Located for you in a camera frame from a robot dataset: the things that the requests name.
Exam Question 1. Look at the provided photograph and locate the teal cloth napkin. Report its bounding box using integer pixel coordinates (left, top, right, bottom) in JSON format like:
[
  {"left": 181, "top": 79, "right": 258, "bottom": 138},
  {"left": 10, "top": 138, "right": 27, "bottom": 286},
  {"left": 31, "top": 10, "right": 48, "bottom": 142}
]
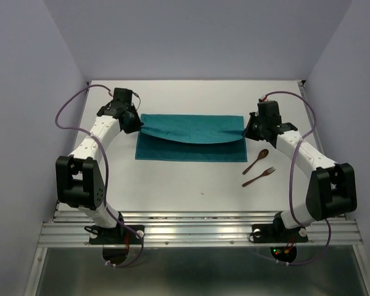
[{"left": 135, "top": 114, "right": 247, "bottom": 163}]

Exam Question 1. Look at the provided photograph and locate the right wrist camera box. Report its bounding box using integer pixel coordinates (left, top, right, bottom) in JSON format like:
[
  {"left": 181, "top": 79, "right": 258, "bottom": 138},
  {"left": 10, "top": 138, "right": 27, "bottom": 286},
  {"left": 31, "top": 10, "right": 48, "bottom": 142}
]
[{"left": 257, "top": 101, "right": 281, "bottom": 121}]

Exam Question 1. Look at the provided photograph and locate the brown wooden spoon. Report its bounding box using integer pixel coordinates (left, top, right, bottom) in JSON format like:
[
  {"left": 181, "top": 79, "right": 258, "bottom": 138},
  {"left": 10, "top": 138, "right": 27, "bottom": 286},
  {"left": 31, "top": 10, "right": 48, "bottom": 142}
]
[{"left": 242, "top": 149, "right": 269, "bottom": 175}]

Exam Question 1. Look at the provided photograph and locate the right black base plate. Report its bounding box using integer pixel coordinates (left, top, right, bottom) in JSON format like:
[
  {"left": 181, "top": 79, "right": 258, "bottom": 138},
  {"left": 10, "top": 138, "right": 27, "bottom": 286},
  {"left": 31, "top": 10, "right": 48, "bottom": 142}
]
[{"left": 249, "top": 223, "right": 308, "bottom": 244}]

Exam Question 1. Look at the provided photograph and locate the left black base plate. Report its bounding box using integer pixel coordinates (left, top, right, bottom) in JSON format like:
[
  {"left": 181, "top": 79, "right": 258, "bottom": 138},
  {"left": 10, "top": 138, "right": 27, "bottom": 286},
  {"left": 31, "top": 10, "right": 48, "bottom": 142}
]
[{"left": 84, "top": 225, "right": 141, "bottom": 245}]

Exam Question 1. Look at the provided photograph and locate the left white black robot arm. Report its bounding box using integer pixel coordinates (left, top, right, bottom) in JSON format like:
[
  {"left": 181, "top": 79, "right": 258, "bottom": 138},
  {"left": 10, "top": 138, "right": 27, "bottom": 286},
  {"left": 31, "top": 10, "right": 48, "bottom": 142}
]
[{"left": 55, "top": 101, "right": 143, "bottom": 243}]

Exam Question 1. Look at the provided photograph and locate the brown wooden fork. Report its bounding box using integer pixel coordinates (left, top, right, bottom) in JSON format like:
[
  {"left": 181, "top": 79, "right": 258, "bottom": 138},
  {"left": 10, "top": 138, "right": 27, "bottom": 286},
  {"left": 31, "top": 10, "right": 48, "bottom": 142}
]
[{"left": 242, "top": 167, "right": 276, "bottom": 187}]

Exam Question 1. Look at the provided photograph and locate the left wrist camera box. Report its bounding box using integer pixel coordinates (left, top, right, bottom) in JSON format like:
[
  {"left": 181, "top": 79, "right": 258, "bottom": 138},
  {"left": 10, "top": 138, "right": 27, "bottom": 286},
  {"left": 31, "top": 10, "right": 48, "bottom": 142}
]
[{"left": 113, "top": 88, "right": 133, "bottom": 105}]

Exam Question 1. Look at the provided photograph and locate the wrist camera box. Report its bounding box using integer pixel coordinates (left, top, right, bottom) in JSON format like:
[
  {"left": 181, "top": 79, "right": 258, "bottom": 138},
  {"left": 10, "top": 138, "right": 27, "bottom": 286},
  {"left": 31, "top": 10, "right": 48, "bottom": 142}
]
[
  {"left": 257, "top": 101, "right": 281, "bottom": 121},
  {"left": 113, "top": 88, "right": 133, "bottom": 105}
]

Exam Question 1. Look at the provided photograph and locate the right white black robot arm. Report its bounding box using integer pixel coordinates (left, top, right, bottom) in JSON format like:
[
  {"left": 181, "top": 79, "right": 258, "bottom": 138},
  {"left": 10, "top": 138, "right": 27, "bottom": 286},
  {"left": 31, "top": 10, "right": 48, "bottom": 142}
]
[{"left": 243, "top": 112, "right": 357, "bottom": 241}]

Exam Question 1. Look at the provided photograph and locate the aluminium frame rail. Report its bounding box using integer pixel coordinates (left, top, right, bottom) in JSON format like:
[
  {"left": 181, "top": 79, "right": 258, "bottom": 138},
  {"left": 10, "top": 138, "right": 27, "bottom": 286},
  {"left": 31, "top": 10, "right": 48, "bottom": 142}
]
[{"left": 36, "top": 210, "right": 365, "bottom": 248}]

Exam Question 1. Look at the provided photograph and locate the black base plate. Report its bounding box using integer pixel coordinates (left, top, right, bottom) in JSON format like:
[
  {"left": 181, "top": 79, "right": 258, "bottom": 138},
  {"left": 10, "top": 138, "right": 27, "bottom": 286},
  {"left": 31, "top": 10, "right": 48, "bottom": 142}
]
[
  {"left": 84, "top": 225, "right": 141, "bottom": 245},
  {"left": 249, "top": 223, "right": 308, "bottom": 244}
]

